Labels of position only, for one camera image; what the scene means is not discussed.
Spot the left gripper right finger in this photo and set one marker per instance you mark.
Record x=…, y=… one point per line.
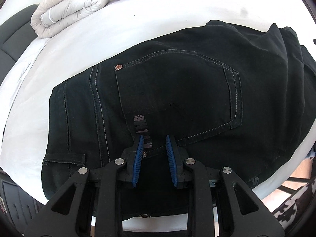
x=219, y=200

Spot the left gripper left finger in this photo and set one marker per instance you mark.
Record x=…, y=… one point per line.
x=69, y=211

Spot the black denim pants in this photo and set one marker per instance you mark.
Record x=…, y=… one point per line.
x=230, y=95

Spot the dark bedside nightstand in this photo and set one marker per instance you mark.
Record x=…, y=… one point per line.
x=19, y=206

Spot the white bed mattress sheet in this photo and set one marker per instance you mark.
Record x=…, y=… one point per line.
x=158, y=208

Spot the dark grey upholstered headboard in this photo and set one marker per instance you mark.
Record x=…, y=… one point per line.
x=16, y=35

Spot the folded beige grey duvet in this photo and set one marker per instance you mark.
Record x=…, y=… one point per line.
x=53, y=16

